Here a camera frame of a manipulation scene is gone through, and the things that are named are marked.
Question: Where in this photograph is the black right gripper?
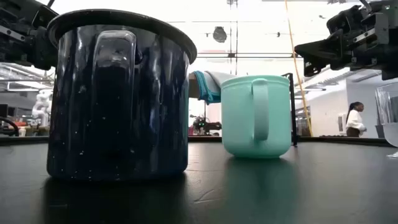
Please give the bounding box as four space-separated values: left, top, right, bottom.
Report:
294 0 398 81

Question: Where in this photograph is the black curved hose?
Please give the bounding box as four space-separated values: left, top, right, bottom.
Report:
0 116 20 137

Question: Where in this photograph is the yellow cable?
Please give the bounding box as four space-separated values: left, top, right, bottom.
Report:
284 0 313 138

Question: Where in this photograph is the dark blue speckled enamel mug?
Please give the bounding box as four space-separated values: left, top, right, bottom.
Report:
46 9 198 182

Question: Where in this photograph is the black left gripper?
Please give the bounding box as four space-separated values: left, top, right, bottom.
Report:
0 0 60 71

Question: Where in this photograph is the mint green plastic mug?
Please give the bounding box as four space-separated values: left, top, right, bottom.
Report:
220 75 292 159

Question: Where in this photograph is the person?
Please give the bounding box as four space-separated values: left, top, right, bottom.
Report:
345 101 368 138

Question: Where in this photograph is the wooden shelf with black frame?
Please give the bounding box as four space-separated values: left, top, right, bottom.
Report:
188 72 299 147

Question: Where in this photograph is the black ceiling fixture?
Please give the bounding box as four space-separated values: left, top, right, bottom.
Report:
212 26 228 44

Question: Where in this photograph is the clear plastic cup with handle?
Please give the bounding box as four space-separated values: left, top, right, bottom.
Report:
374 82 398 148

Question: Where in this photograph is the folded blue-grey cloth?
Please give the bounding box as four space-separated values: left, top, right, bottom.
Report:
192 70 238 105

